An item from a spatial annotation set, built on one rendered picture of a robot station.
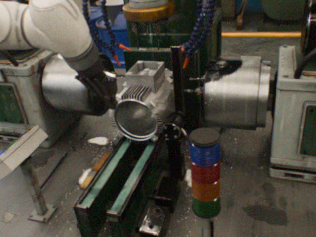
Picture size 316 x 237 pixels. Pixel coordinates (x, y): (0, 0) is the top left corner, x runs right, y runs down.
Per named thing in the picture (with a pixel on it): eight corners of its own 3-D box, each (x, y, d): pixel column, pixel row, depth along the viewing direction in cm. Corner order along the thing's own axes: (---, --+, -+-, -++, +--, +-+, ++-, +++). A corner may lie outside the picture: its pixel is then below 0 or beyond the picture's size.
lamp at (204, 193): (194, 180, 75) (194, 164, 73) (222, 184, 73) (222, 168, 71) (188, 199, 70) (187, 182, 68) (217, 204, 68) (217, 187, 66)
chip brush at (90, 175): (102, 153, 134) (101, 151, 134) (114, 154, 133) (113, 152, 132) (79, 188, 117) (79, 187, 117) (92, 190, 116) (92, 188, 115)
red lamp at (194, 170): (194, 164, 73) (193, 147, 70) (222, 168, 71) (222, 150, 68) (187, 182, 68) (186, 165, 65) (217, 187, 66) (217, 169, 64)
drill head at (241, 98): (194, 103, 139) (192, 44, 126) (303, 111, 126) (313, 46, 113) (179, 137, 118) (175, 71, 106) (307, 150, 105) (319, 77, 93)
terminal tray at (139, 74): (139, 78, 126) (137, 60, 123) (166, 80, 123) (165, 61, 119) (127, 93, 117) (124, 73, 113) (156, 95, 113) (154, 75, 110)
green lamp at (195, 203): (195, 195, 77) (194, 180, 75) (221, 199, 75) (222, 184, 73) (189, 215, 72) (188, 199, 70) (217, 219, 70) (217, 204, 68)
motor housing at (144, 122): (134, 113, 135) (128, 69, 126) (179, 117, 129) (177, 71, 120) (113, 141, 119) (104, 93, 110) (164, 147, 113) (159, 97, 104)
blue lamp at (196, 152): (193, 147, 70) (192, 129, 68) (222, 150, 68) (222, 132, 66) (186, 165, 65) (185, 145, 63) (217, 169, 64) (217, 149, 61)
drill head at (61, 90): (56, 94, 160) (43, 42, 147) (128, 98, 148) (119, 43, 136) (23, 121, 139) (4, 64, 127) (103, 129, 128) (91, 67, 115)
